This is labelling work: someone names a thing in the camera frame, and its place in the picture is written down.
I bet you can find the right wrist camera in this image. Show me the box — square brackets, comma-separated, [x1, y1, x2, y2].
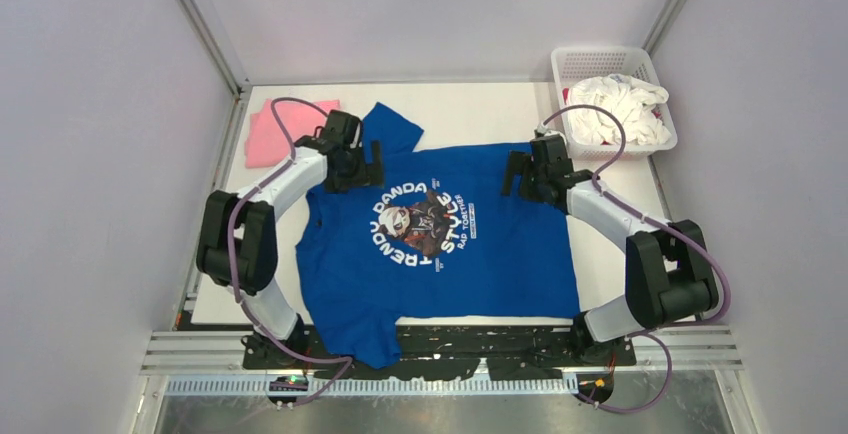
[534, 124, 559, 139]

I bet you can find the pink folded t shirt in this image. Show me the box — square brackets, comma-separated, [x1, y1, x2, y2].
[244, 99, 325, 169]

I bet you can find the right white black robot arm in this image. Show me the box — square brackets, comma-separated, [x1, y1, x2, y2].
[501, 134, 720, 365]

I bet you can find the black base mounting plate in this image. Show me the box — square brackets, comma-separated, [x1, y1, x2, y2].
[240, 325, 636, 381]

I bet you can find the white crumpled t shirt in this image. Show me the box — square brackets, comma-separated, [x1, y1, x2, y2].
[565, 74, 672, 146]

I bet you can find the blue printed t shirt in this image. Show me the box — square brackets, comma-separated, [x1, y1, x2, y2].
[296, 103, 580, 369]

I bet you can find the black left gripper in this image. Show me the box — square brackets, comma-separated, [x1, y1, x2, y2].
[326, 141, 384, 195]

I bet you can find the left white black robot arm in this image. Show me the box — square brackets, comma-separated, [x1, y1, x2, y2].
[196, 110, 384, 368]

